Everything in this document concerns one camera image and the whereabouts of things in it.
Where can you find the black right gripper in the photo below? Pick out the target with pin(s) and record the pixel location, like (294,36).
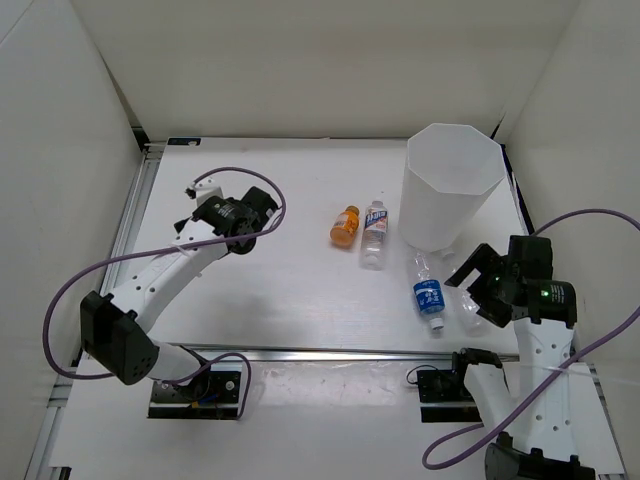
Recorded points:
(485,260)

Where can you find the blue label sticker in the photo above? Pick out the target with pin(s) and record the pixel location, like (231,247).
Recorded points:
(184,141)

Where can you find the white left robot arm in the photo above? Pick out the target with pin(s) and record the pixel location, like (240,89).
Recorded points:
(114,327)

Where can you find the clear unlabelled plastic bottle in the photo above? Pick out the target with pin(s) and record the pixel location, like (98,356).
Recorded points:
(464,308)

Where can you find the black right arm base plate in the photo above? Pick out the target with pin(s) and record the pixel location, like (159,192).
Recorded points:
(442,397)

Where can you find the orange juice bottle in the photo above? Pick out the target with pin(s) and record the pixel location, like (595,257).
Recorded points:
(345,227)

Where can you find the clear bottle blue label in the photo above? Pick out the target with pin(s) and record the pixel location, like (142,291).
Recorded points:
(427,291)

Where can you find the aluminium frame rail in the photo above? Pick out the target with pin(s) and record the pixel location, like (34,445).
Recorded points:
(299,354)
(137,200)

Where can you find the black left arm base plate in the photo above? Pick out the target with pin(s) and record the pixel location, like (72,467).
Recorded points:
(214,397)

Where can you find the aluminium front frame rail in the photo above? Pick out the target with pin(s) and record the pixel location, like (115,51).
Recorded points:
(299,354)

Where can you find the aluminium left frame rail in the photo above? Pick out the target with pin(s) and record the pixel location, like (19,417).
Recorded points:
(137,200)

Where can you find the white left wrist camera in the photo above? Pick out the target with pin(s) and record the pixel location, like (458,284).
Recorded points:
(200,191)

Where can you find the clear bottle red-blue label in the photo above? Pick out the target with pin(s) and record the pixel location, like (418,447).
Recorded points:
(374,236)

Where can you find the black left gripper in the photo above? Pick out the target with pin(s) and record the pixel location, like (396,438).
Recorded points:
(228,200)

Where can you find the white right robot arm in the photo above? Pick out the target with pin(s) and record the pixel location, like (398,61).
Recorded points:
(531,433)

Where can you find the white octagonal plastic bin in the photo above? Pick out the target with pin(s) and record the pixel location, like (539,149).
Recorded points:
(449,173)

